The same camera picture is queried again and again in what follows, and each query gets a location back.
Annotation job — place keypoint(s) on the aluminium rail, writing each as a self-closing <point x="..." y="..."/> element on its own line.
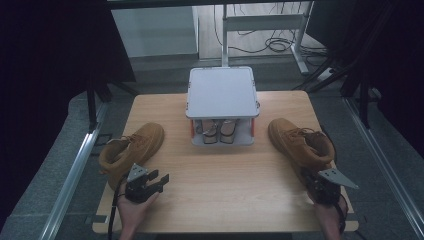
<point x="383" y="166"/>
<point x="73" y="180"/>

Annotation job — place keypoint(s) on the person's left hand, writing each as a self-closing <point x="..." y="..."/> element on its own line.
<point x="133" y="215"/>

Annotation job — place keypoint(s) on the white metal desk frame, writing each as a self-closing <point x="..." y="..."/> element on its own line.
<point x="263" y="23"/>

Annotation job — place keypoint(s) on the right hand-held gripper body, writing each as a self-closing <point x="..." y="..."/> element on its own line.
<point x="325" y="191"/>

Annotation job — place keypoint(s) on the person's right hand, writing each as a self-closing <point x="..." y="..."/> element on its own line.
<point x="331" y="220"/>

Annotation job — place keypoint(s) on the white two-tier shoe rack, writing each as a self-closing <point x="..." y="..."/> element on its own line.
<point x="221" y="93"/>

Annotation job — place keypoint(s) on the white panel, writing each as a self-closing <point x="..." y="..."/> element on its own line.
<point x="153" y="31"/>

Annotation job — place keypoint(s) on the black stand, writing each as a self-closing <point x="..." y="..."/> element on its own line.
<point x="365" y="103"/>
<point x="91" y="106"/>

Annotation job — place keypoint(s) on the dark curtain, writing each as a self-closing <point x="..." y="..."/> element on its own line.
<point x="50" y="83"/>
<point x="393" y="66"/>

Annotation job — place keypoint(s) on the tan lace-up boot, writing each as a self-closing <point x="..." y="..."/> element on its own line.
<point x="140" y="143"/>
<point x="300" y="143"/>

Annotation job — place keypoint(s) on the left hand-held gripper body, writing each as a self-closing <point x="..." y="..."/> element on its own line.
<point x="141" y="191"/>

